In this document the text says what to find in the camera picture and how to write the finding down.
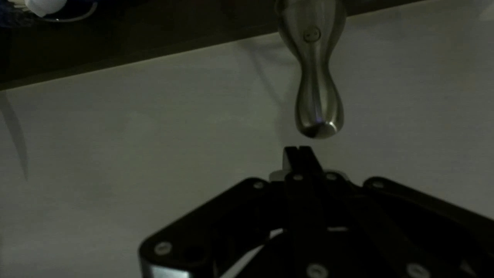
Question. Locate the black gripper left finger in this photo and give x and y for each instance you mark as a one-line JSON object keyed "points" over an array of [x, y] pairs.
{"points": [[205, 221]]}

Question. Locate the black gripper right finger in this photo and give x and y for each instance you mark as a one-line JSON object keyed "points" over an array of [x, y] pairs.
{"points": [[411, 225]]}

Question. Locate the beige sponge holder bowl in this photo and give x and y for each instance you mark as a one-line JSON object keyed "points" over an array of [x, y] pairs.
{"points": [[82, 14]]}

